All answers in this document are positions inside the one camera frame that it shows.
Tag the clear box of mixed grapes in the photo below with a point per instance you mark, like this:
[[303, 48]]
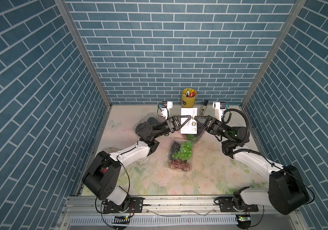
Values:
[[180, 155]]

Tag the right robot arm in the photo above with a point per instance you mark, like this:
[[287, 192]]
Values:
[[286, 190]]

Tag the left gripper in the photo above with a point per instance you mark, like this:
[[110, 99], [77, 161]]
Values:
[[172, 125]]

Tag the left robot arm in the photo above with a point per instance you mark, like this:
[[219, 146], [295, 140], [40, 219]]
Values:
[[102, 175]]

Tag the clear box of red berries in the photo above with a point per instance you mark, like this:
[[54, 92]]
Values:
[[106, 160]]

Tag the white sticker sheet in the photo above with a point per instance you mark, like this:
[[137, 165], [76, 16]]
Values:
[[193, 113]]

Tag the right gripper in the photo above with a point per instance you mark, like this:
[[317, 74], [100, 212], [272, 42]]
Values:
[[207, 125]]

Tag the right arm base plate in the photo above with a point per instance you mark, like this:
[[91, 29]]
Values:
[[234, 204]]

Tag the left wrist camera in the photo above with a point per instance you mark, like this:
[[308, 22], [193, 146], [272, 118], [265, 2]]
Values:
[[163, 109]]

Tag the yellow pen cup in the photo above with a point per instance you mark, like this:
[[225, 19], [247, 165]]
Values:
[[188, 102]]

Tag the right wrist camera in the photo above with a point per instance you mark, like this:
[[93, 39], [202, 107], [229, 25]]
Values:
[[219, 108]]

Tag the clear box of dark grapes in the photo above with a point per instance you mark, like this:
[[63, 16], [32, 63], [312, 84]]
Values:
[[195, 137]]

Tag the aluminium mounting rail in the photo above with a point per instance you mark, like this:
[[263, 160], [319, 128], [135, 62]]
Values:
[[162, 205]]

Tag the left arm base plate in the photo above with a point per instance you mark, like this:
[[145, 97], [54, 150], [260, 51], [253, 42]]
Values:
[[134, 204]]

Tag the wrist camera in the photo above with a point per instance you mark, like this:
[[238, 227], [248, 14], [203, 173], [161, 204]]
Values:
[[219, 108], [163, 109]]

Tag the red markers in cup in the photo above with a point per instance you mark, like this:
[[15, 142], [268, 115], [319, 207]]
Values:
[[189, 93]]

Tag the clear box of blackberries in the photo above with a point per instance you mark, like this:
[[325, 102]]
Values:
[[149, 119]]

